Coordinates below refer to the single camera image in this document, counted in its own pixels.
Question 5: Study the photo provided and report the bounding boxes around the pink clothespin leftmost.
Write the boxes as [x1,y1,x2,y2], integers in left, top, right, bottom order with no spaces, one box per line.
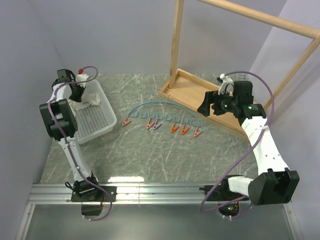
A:
[122,116,132,127]

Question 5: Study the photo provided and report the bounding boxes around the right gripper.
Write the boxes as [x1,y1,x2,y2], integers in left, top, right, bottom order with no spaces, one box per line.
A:
[197,88,239,117]

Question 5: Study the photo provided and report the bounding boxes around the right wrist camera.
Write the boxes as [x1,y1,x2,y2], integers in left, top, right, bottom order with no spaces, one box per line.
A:
[216,73,234,95]

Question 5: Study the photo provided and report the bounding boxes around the purple clothespin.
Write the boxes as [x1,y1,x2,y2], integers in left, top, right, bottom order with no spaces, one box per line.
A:
[152,123,162,130]

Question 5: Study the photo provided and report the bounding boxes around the blue wire hanger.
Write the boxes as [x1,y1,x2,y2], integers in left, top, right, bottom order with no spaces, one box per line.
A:
[126,88,202,128]

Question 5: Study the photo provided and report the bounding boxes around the white plastic basket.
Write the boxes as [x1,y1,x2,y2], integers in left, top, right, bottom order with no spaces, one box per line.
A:
[72,79,117,145]

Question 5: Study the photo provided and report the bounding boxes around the orange clothespin right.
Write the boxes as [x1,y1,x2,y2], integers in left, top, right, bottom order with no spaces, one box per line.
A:
[181,123,190,135]

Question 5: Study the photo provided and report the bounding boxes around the orange clothespin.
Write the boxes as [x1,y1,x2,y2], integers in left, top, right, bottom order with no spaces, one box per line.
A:
[171,122,180,133]
[181,123,190,135]

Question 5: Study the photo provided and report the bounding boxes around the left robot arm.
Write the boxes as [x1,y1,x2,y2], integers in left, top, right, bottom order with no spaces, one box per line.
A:
[39,67,103,202]

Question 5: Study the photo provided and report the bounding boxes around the white underwear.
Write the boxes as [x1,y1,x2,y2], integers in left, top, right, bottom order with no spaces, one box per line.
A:
[68,93,101,111]

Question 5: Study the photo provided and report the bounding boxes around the pink clothespin rightmost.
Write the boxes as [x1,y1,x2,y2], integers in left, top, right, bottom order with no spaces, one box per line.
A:
[193,126,203,138]

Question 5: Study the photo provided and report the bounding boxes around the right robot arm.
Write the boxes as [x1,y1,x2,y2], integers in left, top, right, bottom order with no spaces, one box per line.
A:
[197,81,300,206]

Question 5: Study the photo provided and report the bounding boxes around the orange clothespin left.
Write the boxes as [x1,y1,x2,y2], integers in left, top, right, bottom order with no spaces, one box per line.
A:
[171,122,180,133]

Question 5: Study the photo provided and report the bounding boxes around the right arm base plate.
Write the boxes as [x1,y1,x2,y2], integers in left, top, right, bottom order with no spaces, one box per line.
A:
[199,185,242,202]

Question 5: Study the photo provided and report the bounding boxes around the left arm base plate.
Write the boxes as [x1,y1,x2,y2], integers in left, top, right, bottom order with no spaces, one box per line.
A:
[70,186,117,203]

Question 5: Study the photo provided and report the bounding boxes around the pink clothespin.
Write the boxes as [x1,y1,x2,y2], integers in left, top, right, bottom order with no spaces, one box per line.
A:
[146,118,155,130]
[122,116,132,127]
[193,126,203,138]

